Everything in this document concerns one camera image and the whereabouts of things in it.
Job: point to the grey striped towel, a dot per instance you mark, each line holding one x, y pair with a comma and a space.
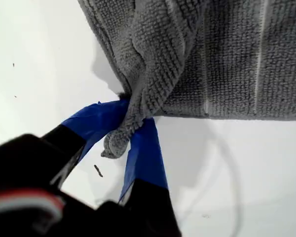
224, 61

